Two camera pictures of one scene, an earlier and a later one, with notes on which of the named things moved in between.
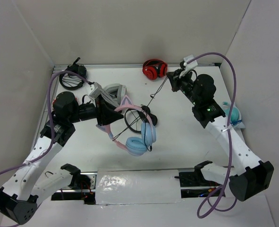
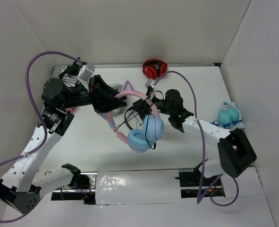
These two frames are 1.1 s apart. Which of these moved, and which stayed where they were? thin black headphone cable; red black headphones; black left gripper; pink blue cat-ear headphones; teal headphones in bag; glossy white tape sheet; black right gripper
Moved: thin black headphone cable; pink blue cat-ear headphones; black right gripper; black left gripper
Stayed: red black headphones; glossy white tape sheet; teal headphones in bag
